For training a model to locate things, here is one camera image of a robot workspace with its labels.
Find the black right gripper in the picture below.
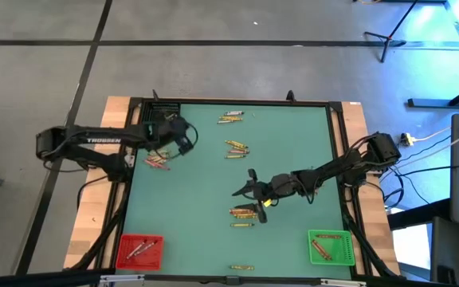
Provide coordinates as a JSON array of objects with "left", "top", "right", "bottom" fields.
[{"left": 232, "top": 168, "right": 274, "bottom": 224}]

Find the black plastic basket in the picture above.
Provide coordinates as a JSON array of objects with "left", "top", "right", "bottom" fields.
[{"left": 140, "top": 101, "right": 181, "bottom": 128}]

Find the green table mat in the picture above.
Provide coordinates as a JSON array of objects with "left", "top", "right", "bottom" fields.
[{"left": 122, "top": 103, "right": 352, "bottom": 279}]

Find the green plastic basket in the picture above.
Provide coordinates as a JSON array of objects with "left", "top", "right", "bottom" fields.
[{"left": 307, "top": 229, "right": 356, "bottom": 267}]

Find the red plastic basket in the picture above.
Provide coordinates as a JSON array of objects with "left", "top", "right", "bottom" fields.
[{"left": 116, "top": 234, "right": 165, "bottom": 271}]

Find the black floor beam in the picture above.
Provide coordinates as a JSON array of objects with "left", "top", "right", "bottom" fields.
[{"left": 387, "top": 198, "right": 452, "bottom": 231}]

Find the black floor stand base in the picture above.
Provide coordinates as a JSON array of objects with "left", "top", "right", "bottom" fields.
[{"left": 407, "top": 77, "right": 459, "bottom": 110}]

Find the grey computer case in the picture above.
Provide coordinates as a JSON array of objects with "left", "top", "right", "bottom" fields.
[{"left": 430, "top": 216, "right": 459, "bottom": 287}]

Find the black tripod stand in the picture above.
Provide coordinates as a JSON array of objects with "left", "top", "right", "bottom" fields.
[{"left": 363, "top": 0, "right": 420, "bottom": 64}]

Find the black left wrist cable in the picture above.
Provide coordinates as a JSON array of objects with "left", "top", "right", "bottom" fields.
[{"left": 184, "top": 122, "right": 200, "bottom": 155}]

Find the black metal rig frame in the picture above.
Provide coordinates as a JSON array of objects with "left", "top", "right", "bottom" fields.
[{"left": 65, "top": 89, "right": 400, "bottom": 287}]

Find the silver frame bracket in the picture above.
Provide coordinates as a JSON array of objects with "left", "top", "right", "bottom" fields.
[
  {"left": 99, "top": 273, "right": 146, "bottom": 286},
  {"left": 320, "top": 278, "right": 368, "bottom": 287}
]

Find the black floor cable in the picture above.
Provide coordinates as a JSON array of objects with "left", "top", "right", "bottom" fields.
[{"left": 390, "top": 135, "right": 453, "bottom": 168}]

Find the white floor cable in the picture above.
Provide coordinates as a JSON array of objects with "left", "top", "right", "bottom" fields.
[{"left": 412, "top": 119, "right": 459, "bottom": 143}]

